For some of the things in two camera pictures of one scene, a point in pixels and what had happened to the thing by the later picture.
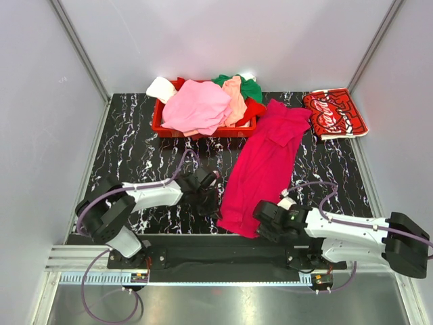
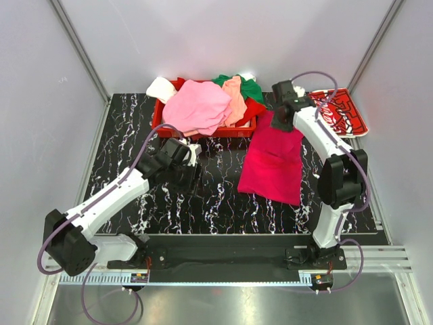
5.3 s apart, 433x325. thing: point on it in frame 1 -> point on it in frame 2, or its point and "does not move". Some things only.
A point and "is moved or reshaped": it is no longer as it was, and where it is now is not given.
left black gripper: [211, 210] -> [193, 187]
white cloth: [162, 89] does not move
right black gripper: [263, 231] -> [276, 124]
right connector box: [321, 281] does not move
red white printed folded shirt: [335, 115] does not move
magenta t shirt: [260, 165] is moved or reshaped
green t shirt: [250, 88] does not move
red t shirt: [254, 109] does not move
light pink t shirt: [197, 107] does not move
